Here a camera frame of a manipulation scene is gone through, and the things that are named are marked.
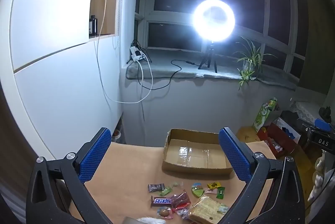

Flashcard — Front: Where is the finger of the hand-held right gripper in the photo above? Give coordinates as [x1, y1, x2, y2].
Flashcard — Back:
[301, 118, 334, 133]

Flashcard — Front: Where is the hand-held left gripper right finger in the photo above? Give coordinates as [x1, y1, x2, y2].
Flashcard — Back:
[218, 127, 307, 224]

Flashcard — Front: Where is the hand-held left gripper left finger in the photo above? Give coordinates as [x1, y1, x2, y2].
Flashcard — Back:
[26, 127, 113, 224]

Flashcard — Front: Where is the shallow cardboard box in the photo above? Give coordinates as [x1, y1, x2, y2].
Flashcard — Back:
[162, 128, 233, 175]

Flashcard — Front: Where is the green-blue candy packet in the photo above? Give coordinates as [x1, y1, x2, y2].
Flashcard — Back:
[191, 182, 205, 197]

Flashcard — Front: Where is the clear cracker packet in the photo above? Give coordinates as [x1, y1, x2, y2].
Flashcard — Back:
[188, 195, 230, 224]

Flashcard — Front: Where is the red clear snack packet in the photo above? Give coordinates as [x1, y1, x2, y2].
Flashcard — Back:
[175, 208, 191, 220]
[170, 190, 191, 210]

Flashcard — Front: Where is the black patterned candy packet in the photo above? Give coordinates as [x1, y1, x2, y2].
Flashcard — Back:
[148, 183, 165, 192]

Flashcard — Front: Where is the brown chocolate bar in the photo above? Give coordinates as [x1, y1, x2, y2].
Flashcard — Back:
[150, 196, 174, 208]

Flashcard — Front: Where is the round chocolate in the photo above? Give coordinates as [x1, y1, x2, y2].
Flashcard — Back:
[156, 206, 175, 220]

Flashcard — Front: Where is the person's right hand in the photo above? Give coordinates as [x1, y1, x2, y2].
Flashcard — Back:
[307, 150, 329, 202]

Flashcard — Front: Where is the white lace cloth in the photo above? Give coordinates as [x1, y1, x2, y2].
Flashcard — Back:
[292, 101, 325, 122]

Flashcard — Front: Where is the red box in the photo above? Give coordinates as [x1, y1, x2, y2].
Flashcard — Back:
[258, 122, 296, 158]

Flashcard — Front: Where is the green drink carton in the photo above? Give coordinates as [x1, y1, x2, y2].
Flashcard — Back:
[253, 97, 278, 132]

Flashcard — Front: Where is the potted spider plant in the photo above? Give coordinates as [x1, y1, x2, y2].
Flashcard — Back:
[233, 36, 278, 91]

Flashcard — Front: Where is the white power strip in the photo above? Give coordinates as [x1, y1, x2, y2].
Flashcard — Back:
[129, 46, 146, 62]

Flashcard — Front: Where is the dark bottle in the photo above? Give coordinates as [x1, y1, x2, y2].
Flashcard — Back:
[89, 15, 98, 37]

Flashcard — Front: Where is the white cabinet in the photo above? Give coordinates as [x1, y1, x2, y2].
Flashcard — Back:
[0, 0, 123, 162]

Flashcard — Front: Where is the long white cable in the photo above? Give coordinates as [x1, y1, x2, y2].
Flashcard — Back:
[95, 0, 153, 104]

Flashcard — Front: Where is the short white cable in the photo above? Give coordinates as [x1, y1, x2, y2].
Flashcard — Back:
[137, 60, 145, 81]

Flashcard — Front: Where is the black cable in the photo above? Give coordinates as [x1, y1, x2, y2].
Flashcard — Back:
[141, 59, 195, 91]

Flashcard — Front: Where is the white window frame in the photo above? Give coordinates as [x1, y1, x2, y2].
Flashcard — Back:
[135, 0, 309, 78]

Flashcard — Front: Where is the ring light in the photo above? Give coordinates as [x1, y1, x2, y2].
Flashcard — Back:
[192, 0, 235, 43]

